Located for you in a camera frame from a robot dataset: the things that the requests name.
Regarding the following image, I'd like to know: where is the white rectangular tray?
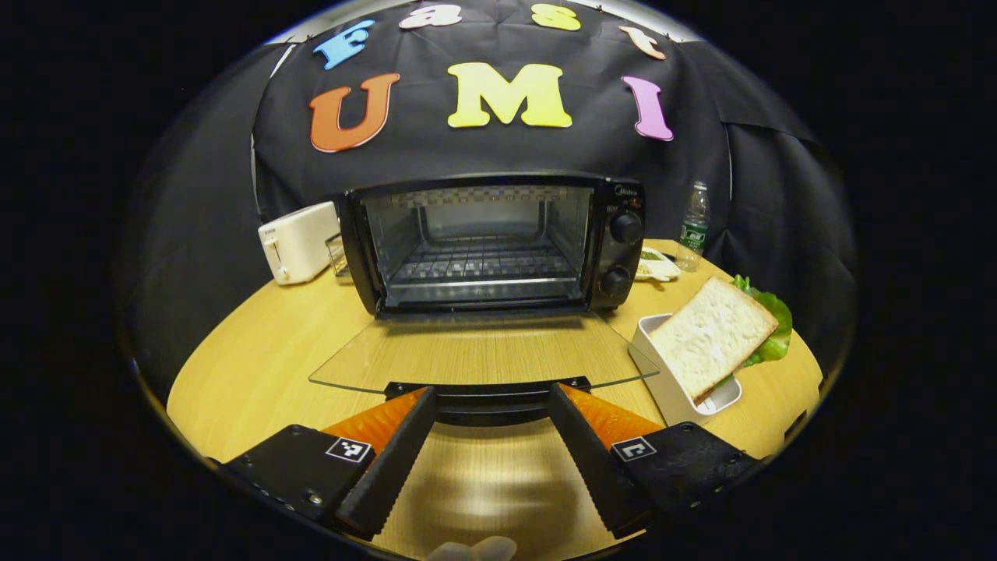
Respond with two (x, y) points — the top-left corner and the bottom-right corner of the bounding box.
(628, 313), (743, 426)

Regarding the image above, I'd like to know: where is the black electric oven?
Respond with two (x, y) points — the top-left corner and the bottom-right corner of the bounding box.
(309, 171), (661, 428)

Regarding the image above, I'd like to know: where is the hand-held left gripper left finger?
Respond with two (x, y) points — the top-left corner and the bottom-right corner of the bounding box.
(222, 386), (439, 540)

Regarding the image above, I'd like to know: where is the toast and lettuce sandwich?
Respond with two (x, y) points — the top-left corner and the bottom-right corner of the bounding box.
(649, 274), (794, 406)

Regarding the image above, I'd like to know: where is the clear plastic water bottle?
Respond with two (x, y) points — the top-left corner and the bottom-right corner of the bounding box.
(676, 181), (711, 272)

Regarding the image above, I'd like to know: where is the small white dish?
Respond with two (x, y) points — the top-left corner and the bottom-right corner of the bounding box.
(635, 246), (682, 283)

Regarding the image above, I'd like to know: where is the white toaster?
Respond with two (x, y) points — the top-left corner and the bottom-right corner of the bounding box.
(258, 201), (342, 286)

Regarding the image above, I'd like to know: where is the small wire basket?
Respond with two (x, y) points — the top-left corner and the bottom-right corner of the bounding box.
(326, 232), (351, 278)

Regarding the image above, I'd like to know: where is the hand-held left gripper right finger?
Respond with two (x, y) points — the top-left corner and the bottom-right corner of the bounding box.
(548, 382), (768, 540)

